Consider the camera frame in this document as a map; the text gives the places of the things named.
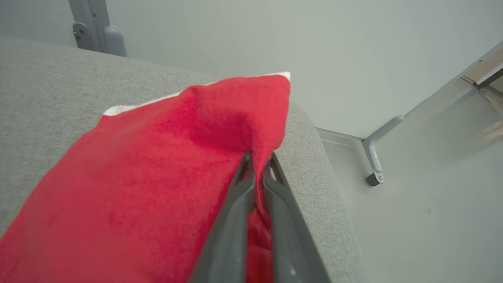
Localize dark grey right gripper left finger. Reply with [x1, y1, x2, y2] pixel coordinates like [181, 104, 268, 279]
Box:
[189, 151, 257, 283]

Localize grey metal post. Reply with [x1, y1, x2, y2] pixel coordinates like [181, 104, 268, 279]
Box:
[68, 0, 111, 54]

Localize grey metal hinge bracket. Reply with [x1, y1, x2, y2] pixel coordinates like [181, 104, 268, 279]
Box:
[72, 22, 93, 51]

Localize red shorts with white stripe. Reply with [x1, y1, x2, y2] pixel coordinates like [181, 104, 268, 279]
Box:
[0, 72, 291, 283]

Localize grey rounded cylinder cover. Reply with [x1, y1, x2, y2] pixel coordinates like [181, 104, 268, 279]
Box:
[103, 25, 127, 57]

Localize grey metal support foot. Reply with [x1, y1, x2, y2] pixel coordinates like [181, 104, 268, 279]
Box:
[362, 115, 405, 187]

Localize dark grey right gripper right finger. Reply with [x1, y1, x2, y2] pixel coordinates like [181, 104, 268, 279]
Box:
[262, 153, 331, 283]

